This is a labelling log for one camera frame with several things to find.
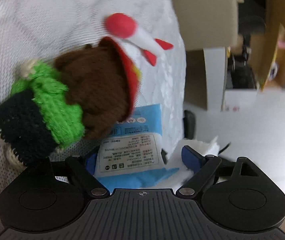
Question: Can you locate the blue wet wipe pack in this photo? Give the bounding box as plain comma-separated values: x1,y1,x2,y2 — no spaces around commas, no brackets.
85,102,180,189

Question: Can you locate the white box with items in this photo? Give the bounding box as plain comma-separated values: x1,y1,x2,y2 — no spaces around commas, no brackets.
185,46,227,112

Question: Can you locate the white tissue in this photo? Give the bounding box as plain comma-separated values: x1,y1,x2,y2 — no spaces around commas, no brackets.
168,136,220,188

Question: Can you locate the dark bag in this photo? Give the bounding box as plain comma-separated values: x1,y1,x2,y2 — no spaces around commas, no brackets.
229,15,257,89

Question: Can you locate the crochet doll green sweater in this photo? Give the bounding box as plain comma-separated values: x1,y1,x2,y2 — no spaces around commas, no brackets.
0,44,133,167

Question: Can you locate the red crochet hat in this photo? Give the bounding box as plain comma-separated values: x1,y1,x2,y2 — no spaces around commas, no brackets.
101,36,143,113

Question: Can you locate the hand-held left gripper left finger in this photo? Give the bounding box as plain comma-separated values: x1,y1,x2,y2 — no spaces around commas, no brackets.
10,148,109,198

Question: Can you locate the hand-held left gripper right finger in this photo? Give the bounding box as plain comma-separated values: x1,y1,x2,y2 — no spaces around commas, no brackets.
177,146,267,197

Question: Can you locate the black cable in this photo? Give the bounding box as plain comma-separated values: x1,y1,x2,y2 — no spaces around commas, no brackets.
219,142,232,153

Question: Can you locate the red white toy rocket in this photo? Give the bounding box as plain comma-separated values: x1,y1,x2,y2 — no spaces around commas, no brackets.
104,13,174,67

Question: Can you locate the brown cardboard box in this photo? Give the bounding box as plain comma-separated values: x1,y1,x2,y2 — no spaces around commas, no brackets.
164,0,239,52
256,0,285,90

